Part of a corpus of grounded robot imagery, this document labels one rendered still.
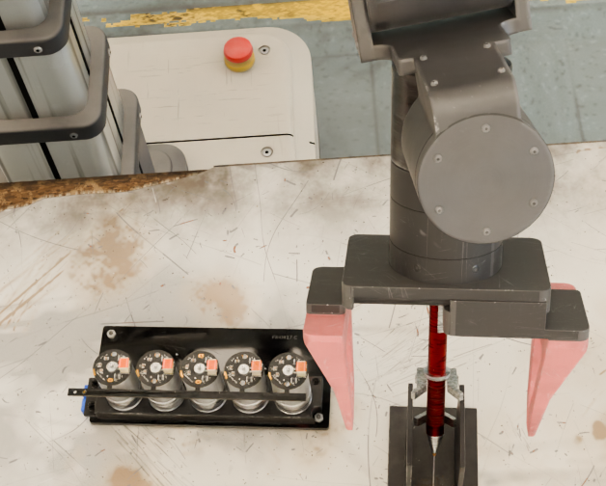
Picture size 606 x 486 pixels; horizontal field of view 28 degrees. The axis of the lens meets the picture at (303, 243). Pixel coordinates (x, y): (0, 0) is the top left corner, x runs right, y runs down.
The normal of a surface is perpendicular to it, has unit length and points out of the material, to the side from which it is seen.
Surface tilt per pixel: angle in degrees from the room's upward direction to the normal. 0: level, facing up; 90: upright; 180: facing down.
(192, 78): 0
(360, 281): 36
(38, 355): 0
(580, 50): 0
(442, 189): 54
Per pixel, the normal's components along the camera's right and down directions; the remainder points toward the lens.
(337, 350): -0.08, 0.71
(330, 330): -0.02, -0.91
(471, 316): -0.09, 0.40
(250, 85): -0.07, -0.50
